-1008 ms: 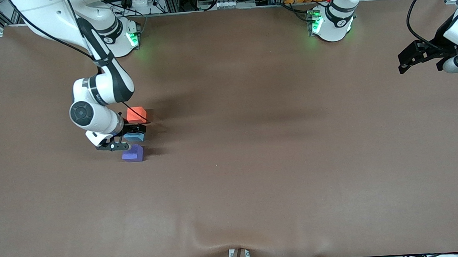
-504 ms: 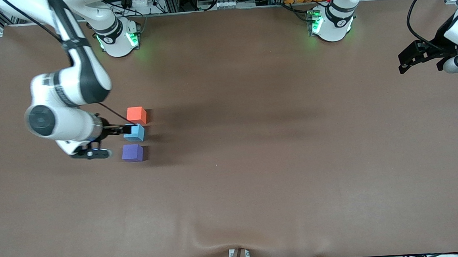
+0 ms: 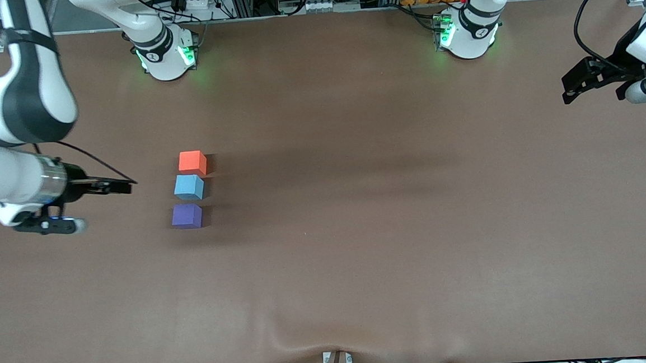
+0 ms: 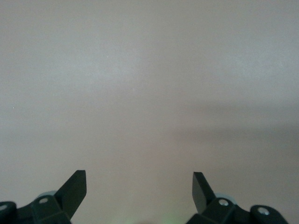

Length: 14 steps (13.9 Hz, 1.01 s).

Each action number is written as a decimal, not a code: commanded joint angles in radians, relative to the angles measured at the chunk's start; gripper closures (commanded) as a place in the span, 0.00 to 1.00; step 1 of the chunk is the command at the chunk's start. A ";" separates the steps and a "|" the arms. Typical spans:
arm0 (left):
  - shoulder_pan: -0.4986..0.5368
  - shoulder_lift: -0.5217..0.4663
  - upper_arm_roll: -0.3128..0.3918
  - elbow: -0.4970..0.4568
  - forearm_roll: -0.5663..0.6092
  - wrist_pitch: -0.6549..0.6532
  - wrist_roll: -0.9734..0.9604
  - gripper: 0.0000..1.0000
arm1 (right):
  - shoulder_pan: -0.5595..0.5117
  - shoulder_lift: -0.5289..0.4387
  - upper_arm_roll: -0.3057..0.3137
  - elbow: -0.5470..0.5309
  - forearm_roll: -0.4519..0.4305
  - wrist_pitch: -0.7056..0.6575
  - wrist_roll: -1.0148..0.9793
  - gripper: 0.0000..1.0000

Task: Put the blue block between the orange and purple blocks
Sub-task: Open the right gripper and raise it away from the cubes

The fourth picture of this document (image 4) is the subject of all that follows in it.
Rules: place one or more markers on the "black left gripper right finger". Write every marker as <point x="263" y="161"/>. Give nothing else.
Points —
<point x="202" y="198"/>

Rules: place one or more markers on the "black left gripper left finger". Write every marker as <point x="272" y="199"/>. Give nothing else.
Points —
<point x="72" y="196"/>

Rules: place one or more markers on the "brown table mat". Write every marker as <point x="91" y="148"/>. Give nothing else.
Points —
<point x="163" y="81"/>

